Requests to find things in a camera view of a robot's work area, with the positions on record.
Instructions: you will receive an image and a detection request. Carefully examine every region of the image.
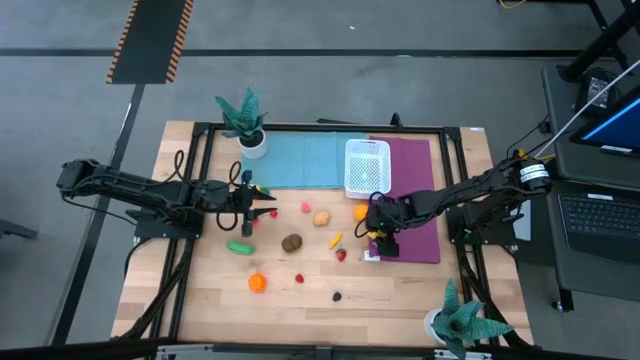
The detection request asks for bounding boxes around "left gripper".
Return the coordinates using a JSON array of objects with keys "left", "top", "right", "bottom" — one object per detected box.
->
[{"left": 223, "top": 169, "right": 278, "bottom": 239}]

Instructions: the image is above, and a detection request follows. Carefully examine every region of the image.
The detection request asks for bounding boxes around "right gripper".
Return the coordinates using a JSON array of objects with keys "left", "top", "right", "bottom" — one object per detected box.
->
[{"left": 364, "top": 219, "right": 402, "bottom": 259}]

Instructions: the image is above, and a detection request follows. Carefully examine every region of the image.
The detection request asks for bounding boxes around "green toy vegetable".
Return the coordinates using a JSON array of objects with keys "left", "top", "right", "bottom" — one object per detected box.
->
[{"left": 226, "top": 241, "right": 257, "bottom": 256}]

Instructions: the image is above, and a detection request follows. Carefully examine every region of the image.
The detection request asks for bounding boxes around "brown toy kiwi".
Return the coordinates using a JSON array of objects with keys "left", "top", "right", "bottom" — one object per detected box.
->
[{"left": 281, "top": 233, "right": 304, "bottom": 254}]

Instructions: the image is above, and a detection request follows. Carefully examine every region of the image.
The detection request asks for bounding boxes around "textured orange toy tangerine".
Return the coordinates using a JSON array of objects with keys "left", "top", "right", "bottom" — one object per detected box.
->
[{"left": 247, "top": 272, "right": 268, "bottom": 294}]

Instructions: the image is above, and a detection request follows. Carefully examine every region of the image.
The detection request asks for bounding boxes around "light blue cloth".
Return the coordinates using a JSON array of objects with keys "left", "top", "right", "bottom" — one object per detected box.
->
[{"left": 240, "top": 131, "right": 370, "bottom": 190}]

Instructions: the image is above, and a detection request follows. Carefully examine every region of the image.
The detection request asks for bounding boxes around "white perforated plastic basket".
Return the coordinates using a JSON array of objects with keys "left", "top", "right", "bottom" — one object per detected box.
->
[{"left": 343, "top": 138, "right": 392, "bottom": 200}]

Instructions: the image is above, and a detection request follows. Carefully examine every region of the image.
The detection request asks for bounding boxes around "artificial green plant white pot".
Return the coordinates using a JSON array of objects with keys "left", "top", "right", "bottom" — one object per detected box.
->
[
  {"left": 214, "top": 85, "right": 270, "bottom": 160},
  {"left": 423, "top": 278, "right": 515, "bottom": 360}
]

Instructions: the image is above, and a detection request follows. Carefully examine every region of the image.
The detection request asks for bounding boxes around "purple cloth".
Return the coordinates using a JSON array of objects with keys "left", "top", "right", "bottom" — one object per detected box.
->
[{"left": 367, "top": 135, "right": 442, "bottom": 265}]

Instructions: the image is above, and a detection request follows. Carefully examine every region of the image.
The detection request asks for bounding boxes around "black orange-striped floor mat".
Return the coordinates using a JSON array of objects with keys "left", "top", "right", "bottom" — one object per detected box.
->
[{"left": 105, "top": 0, "right": 195, "bottom": 85}]

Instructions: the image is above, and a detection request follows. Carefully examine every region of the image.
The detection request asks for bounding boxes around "black laptop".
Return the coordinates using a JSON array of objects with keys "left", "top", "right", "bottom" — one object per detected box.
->
[{"left": 542, "top": 178, "right": 640, "bottom": 265}]

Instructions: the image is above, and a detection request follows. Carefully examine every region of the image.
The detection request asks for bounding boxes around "black desk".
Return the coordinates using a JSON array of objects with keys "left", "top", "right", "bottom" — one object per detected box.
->
[{"left": 541, "top": 64, "right": 640, "bottom": 314}]

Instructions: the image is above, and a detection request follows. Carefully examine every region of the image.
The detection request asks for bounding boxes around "white rod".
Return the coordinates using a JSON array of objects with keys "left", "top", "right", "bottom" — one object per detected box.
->
[{"left": 533, "top": 60, "right": 640, "bottom": 160}]

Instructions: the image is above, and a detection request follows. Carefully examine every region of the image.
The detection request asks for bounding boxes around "black furniture foot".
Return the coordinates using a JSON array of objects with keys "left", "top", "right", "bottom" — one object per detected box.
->
[{"left": 0, "top": 218, "right": 39, "bottom": 240}]

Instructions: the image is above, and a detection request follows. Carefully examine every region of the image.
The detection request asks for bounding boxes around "black power adapter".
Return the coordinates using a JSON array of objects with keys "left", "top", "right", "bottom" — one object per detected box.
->
[{"left": 574, "top": 67, "right": 621, "bottom": 119}]

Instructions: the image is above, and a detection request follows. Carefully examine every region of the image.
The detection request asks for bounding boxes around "monitor with blue screen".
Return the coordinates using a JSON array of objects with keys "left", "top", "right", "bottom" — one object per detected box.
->
[{"left": 569, "top": 83, "right": 640, "bottom": 160}]

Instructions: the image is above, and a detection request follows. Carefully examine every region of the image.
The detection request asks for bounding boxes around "black stand leg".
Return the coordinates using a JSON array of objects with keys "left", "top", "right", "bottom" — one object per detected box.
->
[{"left": 555, "top": 0, "right": 640, "bottom": 84}]

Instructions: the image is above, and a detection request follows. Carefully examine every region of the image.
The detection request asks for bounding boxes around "black aluminium table frame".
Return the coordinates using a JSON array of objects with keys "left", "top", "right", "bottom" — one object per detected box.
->
[{"left": 117, "top": 119, "right": 534, "bottom": 351}]

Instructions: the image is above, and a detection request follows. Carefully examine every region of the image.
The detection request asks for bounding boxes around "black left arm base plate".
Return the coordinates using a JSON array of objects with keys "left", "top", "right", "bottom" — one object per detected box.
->
[{"left": 133, "top": 207, "right": 205, "bottom": 240}]

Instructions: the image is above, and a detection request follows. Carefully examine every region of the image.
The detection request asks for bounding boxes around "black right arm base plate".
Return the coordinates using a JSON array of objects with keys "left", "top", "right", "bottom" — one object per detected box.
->
[{"left": 446, "top": 204, "right": 519, "bottom": 246}]

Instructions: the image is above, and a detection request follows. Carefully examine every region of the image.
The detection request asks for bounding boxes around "grey metal rail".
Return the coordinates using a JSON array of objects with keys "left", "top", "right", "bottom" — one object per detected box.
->
[{"left": 154, "top": 342, "right": 494, "bottom": 360}]

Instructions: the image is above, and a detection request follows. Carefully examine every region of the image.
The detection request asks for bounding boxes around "yellow cable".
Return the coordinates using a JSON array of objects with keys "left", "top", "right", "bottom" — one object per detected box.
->
[{"left": 513, "top": 147, "right": 557, "bottom": 167}]

